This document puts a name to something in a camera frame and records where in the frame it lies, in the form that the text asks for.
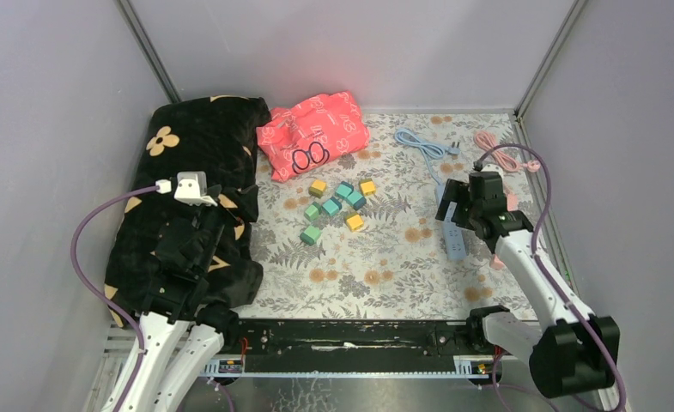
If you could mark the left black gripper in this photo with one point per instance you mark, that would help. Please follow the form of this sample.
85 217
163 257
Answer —
196 209

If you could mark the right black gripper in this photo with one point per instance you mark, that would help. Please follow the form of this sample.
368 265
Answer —
455 191

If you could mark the blue power strip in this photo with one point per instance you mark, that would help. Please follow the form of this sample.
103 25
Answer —
455 239

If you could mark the green plug cube bottom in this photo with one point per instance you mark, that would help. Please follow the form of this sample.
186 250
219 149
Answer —
310 235

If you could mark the green plug cube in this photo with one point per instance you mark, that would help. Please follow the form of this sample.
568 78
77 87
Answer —
313 211
310 235

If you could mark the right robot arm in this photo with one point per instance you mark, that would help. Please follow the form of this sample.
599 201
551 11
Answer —
573 350

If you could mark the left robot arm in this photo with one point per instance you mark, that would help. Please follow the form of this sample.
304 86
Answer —
177 332

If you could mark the yellow plug cube top-right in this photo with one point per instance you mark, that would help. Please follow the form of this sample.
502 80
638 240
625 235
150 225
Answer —
367 187

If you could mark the teal plug cube right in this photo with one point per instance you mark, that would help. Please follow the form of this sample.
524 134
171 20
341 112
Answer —
356 200

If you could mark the teal plug cube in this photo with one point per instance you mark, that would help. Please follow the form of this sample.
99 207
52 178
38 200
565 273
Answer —
356 200
344 190
331 206

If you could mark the yellow plug cube lower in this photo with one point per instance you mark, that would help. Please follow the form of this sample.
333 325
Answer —
354 222

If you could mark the teal plug cube upper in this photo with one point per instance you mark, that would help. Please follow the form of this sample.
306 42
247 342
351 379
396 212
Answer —
344 190

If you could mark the teal plug cube middle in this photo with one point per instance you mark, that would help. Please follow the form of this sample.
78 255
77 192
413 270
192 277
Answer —
331 206

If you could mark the yellow plug cube top-left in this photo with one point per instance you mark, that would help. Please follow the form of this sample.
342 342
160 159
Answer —
317 188

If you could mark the pink power strip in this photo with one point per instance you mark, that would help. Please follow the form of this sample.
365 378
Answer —
498 150

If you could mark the floral table mat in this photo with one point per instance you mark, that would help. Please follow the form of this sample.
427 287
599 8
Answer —
396 266

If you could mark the black floral blanket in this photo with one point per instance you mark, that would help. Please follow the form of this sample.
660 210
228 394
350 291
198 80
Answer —
216 136

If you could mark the pink patterned bag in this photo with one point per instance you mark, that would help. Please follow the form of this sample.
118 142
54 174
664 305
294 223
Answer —
312 133

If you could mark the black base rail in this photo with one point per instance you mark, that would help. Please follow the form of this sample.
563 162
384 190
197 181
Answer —
350 348

